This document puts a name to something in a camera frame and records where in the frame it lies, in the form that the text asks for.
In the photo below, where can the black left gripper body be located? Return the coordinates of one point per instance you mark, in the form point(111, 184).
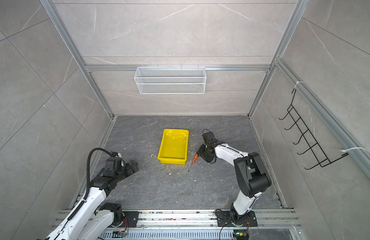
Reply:
point(128, 171)

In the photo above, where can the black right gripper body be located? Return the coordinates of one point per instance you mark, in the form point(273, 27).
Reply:
point(204, 153)

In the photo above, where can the orange handled screwdriver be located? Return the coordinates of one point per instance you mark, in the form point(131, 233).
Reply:
point(193, 161)

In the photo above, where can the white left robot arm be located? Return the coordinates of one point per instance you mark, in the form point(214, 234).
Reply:
point(91, 216)

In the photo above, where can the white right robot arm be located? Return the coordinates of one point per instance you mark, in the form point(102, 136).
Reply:
point(252, 176)

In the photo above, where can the yellow plastic bin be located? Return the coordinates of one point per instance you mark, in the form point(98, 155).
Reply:
point(174, 147)

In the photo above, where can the white zip tie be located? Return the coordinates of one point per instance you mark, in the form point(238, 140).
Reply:
point(353, 148)

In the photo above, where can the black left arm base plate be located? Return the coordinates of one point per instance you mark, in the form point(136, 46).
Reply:
point(128, 218)

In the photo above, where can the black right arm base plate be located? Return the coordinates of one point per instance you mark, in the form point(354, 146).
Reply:
point(230, 219)

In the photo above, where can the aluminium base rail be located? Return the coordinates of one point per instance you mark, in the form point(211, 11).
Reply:
point(198, 225)

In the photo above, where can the white wire mesh basket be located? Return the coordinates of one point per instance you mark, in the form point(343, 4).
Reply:
point(170, 80)

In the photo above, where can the black wire hook rack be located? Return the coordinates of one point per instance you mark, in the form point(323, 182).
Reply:
point(306, 136)

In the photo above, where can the aluminium frame profile right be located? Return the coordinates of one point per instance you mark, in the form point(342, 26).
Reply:
point(296, 16)

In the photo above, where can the aluminium frame profile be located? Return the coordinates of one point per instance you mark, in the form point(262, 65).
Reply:
point(66, 37)
point(296, 16)

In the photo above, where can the aluminium frame profile left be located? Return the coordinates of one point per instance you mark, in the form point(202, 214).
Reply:
point(66, 37)

